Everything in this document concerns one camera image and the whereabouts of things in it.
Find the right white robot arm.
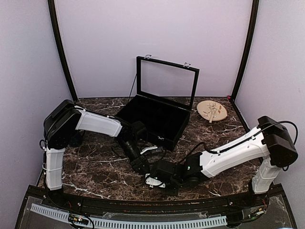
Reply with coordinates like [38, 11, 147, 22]
[145, 116, 298, 207]

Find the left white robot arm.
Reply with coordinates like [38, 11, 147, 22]
[40, 100, 165, 208]

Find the dark blue enamel mug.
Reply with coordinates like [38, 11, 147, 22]
[69, 133, 84, 148]

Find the black display case box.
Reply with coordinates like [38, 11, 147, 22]
[116, 56, 200, 151]

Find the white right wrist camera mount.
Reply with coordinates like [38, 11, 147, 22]
[145, 174, 166, 188]

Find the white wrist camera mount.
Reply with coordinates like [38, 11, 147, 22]
[145, 174, 166, 188]
[140, 146, 158, 155]

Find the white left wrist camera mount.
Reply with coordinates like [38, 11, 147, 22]
[140, 146, 158, 155]

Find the black right camera cable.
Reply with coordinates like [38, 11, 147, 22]
[178, 120, 299, 171]

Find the white slotted cable duct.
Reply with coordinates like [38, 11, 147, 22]
[30, 204, 228, 229]

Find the black left frame post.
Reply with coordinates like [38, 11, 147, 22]
[47, 0, 78, 102]

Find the black frame post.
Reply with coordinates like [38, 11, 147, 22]
[47, 0, 78, 102]
[231, 0, 259, 103]

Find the black right frame post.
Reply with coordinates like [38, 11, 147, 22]
[231, 0, 259, 103]

